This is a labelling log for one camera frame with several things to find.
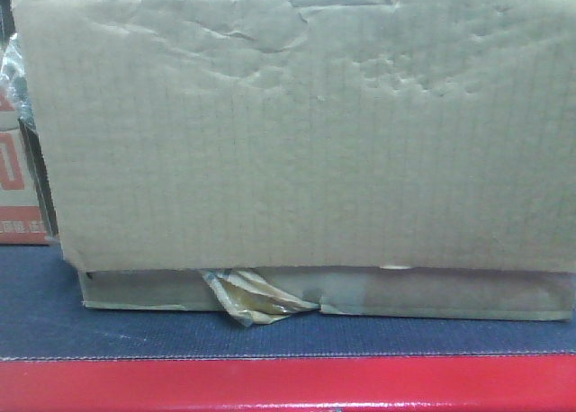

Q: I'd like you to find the large brown cardboard box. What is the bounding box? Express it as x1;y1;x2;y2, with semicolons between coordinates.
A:
11;0;575;320

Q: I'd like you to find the red white printed carton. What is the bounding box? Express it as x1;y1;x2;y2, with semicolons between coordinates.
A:
1;0;58;246

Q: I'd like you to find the peeling brown packing tape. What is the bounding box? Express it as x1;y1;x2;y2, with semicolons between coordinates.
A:
200;269;320;327

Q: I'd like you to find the dark blue fabric mat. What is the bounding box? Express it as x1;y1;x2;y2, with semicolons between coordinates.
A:
1;246;575;361

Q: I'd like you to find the red metal cart edge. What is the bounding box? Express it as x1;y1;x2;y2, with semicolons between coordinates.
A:
1;354;575;411

